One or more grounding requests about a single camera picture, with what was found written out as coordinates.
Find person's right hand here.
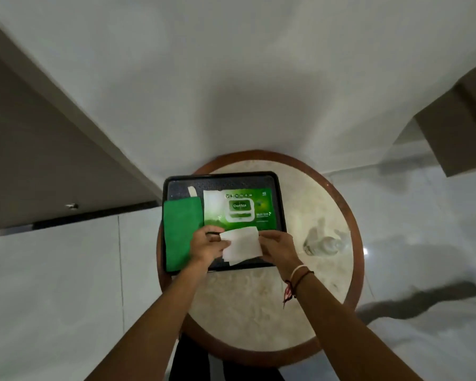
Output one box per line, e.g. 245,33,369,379
257,229,304,274

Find person's left hand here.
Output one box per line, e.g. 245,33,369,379
189,225,232,268

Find white wet wipe sheet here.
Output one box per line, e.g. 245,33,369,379
220,227,263,267

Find person's right forearm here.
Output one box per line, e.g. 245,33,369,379
280,264,427,381

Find person's left forearm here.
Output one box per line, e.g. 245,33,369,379
85,258,212,381

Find white packet flap sheet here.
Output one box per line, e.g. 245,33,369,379
203,190,225,227

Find green wet wipe packet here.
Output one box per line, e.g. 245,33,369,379
203,188,281,231

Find green microfibre cloth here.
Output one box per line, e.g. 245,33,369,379
163,197,204,273

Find clear plastic bottle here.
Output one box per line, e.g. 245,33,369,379
303,218,352,257

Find black plastic tray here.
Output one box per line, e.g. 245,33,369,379
161,171,288,274

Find round marble wooden-rimmed table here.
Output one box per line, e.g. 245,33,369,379
157,150,365,368

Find person's black trousers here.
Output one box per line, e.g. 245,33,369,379
168,333,287,381

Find brown wooden door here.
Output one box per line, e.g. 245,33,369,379
0,13,164,237

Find brown wooden furniture panel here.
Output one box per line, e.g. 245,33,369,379
414,55,476,178

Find red thread bracelet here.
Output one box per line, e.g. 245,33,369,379
283,270,315,304

